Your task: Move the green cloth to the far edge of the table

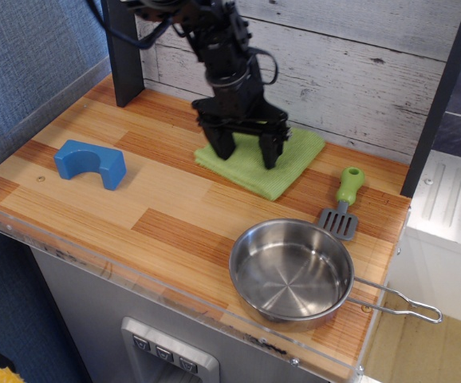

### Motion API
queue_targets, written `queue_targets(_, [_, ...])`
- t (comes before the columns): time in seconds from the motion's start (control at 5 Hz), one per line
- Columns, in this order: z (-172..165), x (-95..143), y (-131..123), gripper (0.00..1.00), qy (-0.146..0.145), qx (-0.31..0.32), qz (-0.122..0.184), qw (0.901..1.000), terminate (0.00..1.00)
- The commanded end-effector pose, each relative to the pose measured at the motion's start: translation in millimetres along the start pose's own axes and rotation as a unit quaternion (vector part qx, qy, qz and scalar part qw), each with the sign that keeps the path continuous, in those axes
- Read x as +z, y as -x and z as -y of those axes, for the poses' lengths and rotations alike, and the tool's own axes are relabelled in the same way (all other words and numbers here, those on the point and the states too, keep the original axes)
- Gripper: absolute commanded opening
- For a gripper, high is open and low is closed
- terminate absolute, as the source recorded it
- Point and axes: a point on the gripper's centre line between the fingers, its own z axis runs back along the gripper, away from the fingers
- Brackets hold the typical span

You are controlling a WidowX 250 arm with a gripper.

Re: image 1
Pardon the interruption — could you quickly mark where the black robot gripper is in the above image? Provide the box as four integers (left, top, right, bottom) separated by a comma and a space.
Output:
192, 75, 290, 169

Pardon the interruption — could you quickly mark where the green towel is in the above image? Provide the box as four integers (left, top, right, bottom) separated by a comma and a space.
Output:
193, 127, 326, 202

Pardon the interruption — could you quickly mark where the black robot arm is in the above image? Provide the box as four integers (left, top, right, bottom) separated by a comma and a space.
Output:
125, 1, 290, 169

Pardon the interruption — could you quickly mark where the stainless steel pan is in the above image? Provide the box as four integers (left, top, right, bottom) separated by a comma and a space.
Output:
228, 219, 443, 332

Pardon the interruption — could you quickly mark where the blue wooden arch block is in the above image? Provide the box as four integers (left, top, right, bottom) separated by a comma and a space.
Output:
53, 140, 127, 191

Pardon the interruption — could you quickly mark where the silver button control panel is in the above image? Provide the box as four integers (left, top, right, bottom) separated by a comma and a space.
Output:
121, 317, 220, 382

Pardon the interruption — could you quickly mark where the white ribbed side cabinet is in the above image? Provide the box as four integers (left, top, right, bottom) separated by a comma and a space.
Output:
388, 151, 461, 321

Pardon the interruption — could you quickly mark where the clear acrylic front guard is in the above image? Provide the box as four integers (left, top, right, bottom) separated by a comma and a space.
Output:
0, 212, 367, 382

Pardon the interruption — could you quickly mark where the yellow black object on floor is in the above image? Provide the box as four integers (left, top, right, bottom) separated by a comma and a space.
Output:
0, 367, 25, 383

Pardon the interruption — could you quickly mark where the green handled grey spatula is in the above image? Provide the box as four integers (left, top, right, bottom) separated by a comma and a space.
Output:
317, 167, 365, 241

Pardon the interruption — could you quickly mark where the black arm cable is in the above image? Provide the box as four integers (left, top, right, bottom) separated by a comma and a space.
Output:
85, 0, 280, 85

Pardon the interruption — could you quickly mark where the dark left support post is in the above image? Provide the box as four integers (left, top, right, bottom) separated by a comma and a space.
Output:
101, 0, 144, 107

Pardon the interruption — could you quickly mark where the dark support post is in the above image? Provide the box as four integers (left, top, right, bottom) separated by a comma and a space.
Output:
400, 22, 461, 198
101, 0, 144, 107

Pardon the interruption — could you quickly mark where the dark right support post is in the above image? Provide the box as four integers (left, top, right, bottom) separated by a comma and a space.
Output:
400, 22, 461, 198

